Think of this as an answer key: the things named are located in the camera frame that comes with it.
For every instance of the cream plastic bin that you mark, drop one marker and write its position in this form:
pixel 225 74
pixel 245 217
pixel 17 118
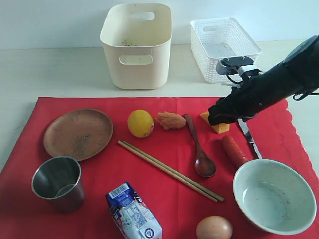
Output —
pixel 136 39

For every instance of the brown wooden spoon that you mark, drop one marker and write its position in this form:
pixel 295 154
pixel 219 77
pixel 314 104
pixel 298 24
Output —
pixel 204 166

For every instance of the lower wooden chopstick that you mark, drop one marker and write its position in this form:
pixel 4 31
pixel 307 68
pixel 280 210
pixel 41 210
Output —
pixel 167 169

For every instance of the red sausage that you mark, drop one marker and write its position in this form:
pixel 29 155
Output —
pixel 233 151

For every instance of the stainless steel cup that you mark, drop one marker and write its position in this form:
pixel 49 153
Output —
pixel 58 181

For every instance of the white woven plastic basket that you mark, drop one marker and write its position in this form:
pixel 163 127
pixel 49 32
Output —
pixel 217 38

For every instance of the brown wooden plate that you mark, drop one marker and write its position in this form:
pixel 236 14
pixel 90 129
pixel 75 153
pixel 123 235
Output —
pixel 80 134

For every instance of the red table cloth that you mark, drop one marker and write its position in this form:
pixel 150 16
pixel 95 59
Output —
pixel 159 167

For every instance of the blue white milk carton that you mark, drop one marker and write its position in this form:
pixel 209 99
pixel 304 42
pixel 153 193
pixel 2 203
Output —
pixel 131 215

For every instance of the silver table knife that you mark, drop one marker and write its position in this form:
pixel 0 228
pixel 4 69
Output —
pixel 249 137

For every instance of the brown egg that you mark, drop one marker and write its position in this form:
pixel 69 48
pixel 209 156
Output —
pixel 214 227

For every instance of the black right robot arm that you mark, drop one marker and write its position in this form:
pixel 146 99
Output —
pixel 296 75

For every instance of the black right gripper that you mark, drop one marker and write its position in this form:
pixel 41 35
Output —
pixel 254 96

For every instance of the pale green bowl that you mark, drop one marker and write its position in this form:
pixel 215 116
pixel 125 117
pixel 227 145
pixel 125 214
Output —
pixel 274 197

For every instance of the yellow lemon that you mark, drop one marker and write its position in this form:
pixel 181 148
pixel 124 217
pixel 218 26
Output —
pixel 140 123

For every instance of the orange cheese wedge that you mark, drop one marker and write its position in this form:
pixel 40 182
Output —
pixel 218 128

